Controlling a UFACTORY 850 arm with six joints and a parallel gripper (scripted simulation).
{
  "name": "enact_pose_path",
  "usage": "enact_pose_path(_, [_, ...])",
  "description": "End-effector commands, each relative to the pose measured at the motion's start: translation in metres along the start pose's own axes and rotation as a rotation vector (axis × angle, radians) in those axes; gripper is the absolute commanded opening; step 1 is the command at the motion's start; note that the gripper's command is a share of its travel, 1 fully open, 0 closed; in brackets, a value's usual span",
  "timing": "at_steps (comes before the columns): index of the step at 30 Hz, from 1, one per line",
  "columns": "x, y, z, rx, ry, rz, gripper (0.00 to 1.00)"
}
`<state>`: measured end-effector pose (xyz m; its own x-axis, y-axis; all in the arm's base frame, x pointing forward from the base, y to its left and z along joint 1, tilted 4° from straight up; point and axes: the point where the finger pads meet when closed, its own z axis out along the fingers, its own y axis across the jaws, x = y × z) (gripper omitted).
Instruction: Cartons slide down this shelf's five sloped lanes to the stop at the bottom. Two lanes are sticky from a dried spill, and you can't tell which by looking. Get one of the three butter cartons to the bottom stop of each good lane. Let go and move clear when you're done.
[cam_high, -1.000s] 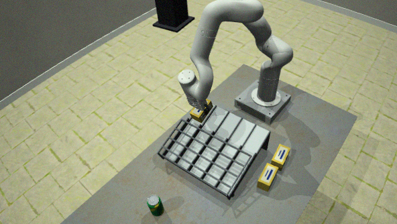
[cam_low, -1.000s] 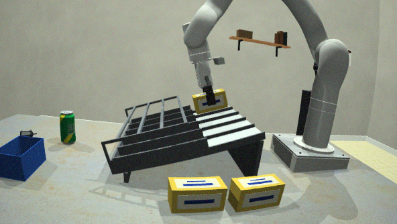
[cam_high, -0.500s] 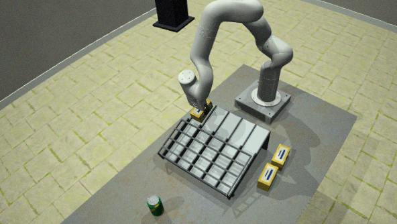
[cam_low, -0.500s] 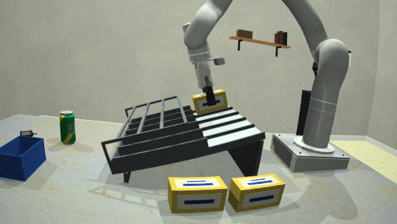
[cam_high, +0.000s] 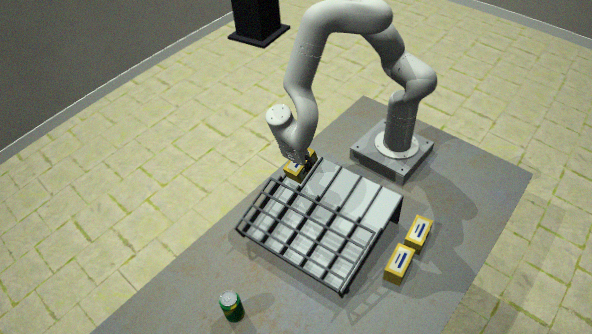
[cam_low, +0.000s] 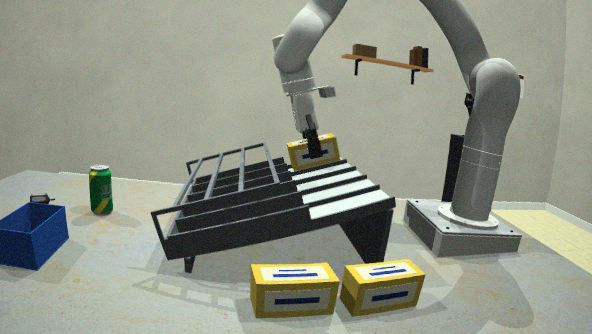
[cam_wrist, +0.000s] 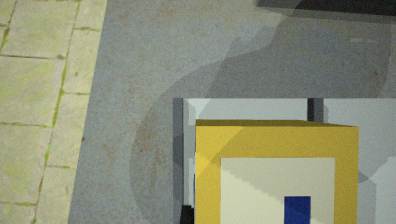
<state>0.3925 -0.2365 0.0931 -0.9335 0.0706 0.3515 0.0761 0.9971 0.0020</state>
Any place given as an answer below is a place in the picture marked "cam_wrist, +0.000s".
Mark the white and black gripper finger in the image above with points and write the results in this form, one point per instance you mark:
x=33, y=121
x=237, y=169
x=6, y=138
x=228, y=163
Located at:
x=187, y=215

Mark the yellow butter carton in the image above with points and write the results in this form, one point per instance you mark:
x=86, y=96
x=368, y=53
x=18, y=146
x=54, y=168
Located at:
x=275, y=172

